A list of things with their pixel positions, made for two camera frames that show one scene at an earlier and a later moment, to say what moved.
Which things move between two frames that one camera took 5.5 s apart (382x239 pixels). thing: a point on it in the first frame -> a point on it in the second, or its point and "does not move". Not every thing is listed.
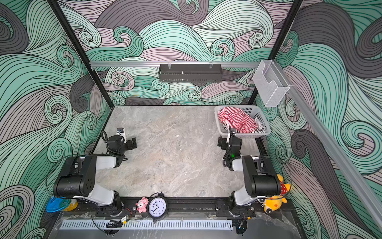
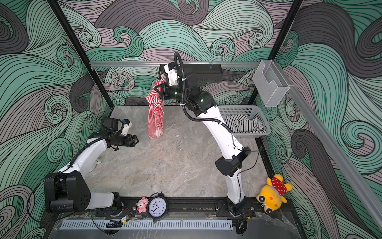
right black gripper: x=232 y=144 -> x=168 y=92
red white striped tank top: x=237 y=119 -> x=156 y=110
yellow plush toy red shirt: x=274 y=203 does not move
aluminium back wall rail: x=172 y=63 does not move
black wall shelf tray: x=190 y=72 does not move
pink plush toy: x=142 y=204 does not move
